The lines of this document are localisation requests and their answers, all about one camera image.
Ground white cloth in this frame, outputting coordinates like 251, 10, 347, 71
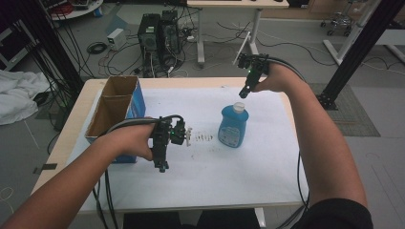
0, 69, 51, 126

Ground grey floor mat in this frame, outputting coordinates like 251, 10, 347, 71
307, 83, 381, 138

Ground white stand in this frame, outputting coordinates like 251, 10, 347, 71
323, 0, 383, 67

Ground chair base with casters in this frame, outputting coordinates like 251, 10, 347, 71
319, 11, 355, 37

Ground black frame post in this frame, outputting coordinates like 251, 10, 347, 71
315, 0, 405, 112
12, 0, 85, 94

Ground person's left hand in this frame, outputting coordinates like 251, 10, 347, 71
103, 122, 157, 162

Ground right hand-held gripper cable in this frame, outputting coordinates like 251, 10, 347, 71
266, 56, 311, 229

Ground white table mat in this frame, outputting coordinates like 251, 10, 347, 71
66, 87, 309, 213

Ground round white table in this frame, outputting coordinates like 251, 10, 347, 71
42, 0, 104, 22

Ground white-legged desk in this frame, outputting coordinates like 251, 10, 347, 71
186, 0, 290, 69

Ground small white box device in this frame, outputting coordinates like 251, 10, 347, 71
106, 28, 128, 52

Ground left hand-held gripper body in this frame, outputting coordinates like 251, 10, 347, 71
149, 114, 194, 148

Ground person's black pants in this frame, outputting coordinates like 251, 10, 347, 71
123, 208, 257, 229

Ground left hand-held gripper cable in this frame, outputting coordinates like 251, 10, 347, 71
91, 114, 185, 229

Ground white table leg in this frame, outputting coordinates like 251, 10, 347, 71
253, 207, 267, 229

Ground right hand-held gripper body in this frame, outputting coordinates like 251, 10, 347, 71
233, 52, 271, 80

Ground coiled black cable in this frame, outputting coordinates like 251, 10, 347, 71
86, 41, 109, 55

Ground black computer tower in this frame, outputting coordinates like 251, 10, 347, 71
160, 10, 183, 60
137, 12, 161, 53

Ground black tape strip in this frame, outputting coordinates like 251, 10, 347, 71
32, 162, 58, 175

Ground hand-held gripper cable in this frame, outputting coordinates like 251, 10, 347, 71
266, 56, 311, 229
91, 114, 185, 229

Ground blue cardboard box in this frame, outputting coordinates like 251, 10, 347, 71
84, 75, 147, 164

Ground person's black sleeve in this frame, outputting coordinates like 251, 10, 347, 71
290, 198, 374, 229

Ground blue bottle with white cap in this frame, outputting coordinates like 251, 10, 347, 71
218, 101, 250, 149

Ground person's right hand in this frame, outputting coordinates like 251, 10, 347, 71
252, 61, 308, 94

